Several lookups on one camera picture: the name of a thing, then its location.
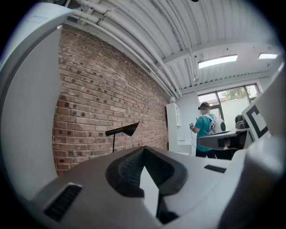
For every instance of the black desk lamp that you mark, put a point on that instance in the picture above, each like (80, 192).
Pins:
(127, 129)

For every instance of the rectangular ceiling light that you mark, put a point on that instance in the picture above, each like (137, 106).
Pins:
(217, 61)
(267, 56)

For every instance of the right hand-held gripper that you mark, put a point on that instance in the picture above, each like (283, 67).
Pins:
(268, 107)

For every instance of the white dome camera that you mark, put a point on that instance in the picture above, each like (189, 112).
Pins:
(172, 98)

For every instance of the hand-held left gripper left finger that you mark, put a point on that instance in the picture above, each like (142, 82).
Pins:
(89, 179)

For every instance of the dark-framed window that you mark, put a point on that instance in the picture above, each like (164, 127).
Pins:
(232, 98)

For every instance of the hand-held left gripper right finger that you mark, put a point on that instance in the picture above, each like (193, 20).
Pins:
(196, 179)

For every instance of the bundle of white ceiling pipes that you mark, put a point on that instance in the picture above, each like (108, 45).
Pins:
(134, 42)

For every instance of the white cupboard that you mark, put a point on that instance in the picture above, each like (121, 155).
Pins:
(176, 127)

